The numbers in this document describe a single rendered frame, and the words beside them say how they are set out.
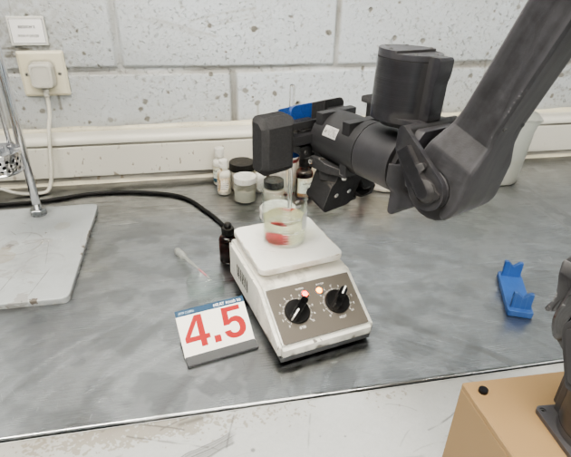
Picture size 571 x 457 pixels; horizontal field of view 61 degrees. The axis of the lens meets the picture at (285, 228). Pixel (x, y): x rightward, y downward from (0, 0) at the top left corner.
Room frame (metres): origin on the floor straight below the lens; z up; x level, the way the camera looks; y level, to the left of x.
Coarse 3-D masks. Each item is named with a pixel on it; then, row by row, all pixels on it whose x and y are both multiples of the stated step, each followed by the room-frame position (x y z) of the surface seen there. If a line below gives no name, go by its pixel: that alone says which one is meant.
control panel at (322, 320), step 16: (288, 288) 0.50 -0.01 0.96; (304, 288) 0.50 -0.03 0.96; (336, 288) 0.51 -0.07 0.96; (352, 288) 0.51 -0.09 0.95; (272, 304) 0.48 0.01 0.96; (320, 304) 0.49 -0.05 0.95; (352, 304) 0.49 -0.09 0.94; (288, 320) 0.46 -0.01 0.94; (320, 320) 0.47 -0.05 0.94; (336, 320) 0.47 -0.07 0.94; (352, 320) 0.47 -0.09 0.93; (288, 336) 0.44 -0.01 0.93; (304, 336) 0.45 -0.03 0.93
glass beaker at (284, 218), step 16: (272, 192) 0.61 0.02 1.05; (304, 192) 0.56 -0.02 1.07; (272, 208) 0.56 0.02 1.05; (288, 208) 0.55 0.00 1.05; (304, 208) 0.57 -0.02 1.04; (272, 224) 0.56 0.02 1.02; (288, 224) 0.55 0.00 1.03; (304, 224) 0.57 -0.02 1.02; (272, 240) 0.56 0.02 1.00; (288, 240) 0.55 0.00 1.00; (304, 240) 0.57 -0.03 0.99
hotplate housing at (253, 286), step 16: (240, 256) 0.57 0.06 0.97; (240, 272) 0.56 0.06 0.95; (256, 272) 0.52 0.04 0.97; (288, 272) 0.53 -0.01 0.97; (304, 272) 0.53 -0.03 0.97; (320, 272) 0.53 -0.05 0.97; (336, 272) 0.53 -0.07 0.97; (240, 288) 0.56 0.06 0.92; (256, 288) 0.50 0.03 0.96; (272, 288) 0.49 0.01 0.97; (256, 304) 0.50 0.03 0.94; (272, 320) 0.46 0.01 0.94; (368, 320) 0.48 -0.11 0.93; (272, 336) 0.45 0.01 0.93; (320, 336) 0.45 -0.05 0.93; (336, 336) 0.46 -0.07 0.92; (352, 336) 0.47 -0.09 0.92; (368, 336) 0.48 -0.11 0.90; (288, 352) 0.43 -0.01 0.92; (304, 352) 0.44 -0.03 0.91
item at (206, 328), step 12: (204, 312) 0.48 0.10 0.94; (216, 312) 0.49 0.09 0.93; (228, 312) 0.49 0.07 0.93; (240, 312) 0.49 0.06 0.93; (180, 324) 0.46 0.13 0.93; (192, 324) 0.47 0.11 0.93; (204, 324) 0.47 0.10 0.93; (216, 324) 0.47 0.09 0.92; (228, 324) 0.48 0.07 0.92; (240, 324) 0.48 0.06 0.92; (192, 336) 0.46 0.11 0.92; (204, 336) 0.46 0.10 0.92; (216, 336) 0.46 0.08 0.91; (228, 336) 0.47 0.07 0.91; (240, 336) 0.47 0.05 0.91; (192, 348) 0.44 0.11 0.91
